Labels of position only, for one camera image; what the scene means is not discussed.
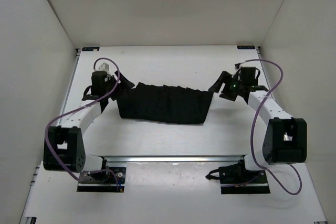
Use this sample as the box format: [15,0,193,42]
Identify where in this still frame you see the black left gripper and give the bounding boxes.
[106,69,135,100]

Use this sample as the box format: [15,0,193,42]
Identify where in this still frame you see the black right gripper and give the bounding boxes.
[208,72,244,101]

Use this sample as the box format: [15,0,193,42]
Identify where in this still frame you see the black pleated skirt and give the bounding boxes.
[117,83,213,125]

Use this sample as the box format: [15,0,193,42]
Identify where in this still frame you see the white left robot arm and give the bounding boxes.
[43,70,135,181]

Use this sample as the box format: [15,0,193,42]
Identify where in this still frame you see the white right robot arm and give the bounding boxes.
[209,67,307,182]

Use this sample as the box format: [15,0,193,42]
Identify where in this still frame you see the blue right corner label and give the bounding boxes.
[237,45,255,50]

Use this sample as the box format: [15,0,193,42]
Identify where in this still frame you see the blue corner label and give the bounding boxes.
[81,47,100,51]
[237,45,255,50]

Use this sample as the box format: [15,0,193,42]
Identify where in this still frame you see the blue left corner label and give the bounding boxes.
[81,47,100,51]

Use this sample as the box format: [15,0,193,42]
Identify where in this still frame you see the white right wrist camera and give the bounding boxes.
[235,62,243,72]

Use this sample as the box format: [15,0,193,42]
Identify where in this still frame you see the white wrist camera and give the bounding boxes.
[235,62,243,72]
[98,62,109,72]

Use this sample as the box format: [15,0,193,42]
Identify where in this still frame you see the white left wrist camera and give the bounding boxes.
[98,62,109,72]

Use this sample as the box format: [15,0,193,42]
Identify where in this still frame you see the aluminium table rail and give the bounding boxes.
[106,155,244,163]

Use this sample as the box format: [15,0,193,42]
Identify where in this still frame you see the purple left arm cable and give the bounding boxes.
[44,57,124,192]

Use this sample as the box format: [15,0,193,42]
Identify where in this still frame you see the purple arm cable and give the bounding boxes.
[44,57,124,192]
[220,59,302,196]

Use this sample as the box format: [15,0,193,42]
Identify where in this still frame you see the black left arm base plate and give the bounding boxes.
[77,163,127,193]

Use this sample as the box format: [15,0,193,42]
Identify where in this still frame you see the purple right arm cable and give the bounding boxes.
[220,59,302,196]

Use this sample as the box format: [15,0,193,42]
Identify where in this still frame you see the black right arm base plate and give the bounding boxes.
[205,155,270,195]

